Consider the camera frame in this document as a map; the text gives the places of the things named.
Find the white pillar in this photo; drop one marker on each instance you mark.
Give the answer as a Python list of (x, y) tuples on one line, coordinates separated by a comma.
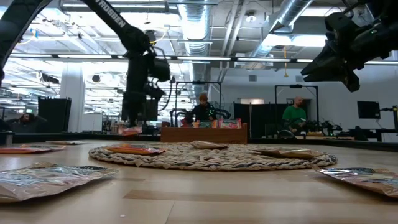
[(72, 102)]

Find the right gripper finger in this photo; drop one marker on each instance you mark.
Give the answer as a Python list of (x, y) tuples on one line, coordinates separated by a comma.
[(329, 62), (351, 81)]

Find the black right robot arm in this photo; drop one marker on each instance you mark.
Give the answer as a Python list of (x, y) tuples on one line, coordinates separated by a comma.
[(385, 40)]

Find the black computer monitor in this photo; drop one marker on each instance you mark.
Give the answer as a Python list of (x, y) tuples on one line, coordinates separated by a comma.
[(154, 112), (368, 109)]

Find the black desk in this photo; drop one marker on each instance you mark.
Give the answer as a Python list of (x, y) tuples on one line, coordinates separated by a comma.
[(385, 130)]

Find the black background robot arm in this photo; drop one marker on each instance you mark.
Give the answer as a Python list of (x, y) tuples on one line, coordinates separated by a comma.
[(329, 127), (175, 116)]

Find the black cabinet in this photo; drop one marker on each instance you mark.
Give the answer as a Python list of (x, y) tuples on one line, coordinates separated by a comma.
[(54, 115)]

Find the wooden compartment box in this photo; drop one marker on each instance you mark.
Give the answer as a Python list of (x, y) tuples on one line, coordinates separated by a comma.
[(205, 135)]

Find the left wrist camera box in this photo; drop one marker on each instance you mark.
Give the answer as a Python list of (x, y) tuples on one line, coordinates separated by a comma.
[(160, 70)]

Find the person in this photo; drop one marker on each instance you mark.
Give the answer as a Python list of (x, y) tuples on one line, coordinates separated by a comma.
[(293, 116), (203, 113), (26, 121)]

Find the black partition screen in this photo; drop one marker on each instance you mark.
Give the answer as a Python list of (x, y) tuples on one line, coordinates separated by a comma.
[(261, 119)]

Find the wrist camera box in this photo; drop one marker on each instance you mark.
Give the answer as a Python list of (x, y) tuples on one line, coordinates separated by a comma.
[(339, 25), (160, 70)]

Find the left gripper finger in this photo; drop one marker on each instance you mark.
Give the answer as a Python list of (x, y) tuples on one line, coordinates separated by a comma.
[(135, 116)]

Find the long linear light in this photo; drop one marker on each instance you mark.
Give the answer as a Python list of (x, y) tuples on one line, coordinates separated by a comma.
[(202, 58)]

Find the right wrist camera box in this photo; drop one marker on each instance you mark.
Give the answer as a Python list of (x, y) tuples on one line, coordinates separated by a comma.
[(339, 25)]

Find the black robot station frame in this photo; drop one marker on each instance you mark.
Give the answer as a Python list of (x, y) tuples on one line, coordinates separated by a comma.
[(199, 82), (297, 86)]

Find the round woven placemat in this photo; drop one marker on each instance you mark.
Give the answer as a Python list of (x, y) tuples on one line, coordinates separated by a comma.
[(202, 158)]

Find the beige tea packet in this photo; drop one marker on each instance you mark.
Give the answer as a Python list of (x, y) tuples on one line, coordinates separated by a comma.
[(289, 153), (363, 180), (66, 142), (46, 182), (205, 144)]

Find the black aluminium table frame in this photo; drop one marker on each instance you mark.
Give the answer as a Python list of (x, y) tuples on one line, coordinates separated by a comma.
[(62, 137)]

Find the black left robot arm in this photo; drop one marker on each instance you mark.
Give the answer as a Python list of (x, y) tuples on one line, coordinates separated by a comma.
[(115, 18)]

